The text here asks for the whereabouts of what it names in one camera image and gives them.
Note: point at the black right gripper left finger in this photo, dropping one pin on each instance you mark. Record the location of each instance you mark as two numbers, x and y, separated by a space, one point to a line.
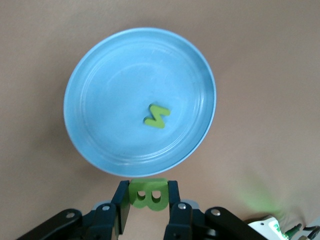
110 220

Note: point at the blue round plate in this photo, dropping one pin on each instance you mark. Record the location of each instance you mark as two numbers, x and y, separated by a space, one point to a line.
120 100

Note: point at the green foam uppercase B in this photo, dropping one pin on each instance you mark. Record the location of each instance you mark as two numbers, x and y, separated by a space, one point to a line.
148 185

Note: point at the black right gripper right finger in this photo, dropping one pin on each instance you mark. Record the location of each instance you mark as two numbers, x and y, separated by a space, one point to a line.
180 220

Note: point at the brown table mat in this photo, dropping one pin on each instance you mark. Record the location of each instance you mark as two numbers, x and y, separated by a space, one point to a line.
262 100

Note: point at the green foam uppercase N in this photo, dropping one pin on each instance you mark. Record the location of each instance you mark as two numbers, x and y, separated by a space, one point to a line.
156 117

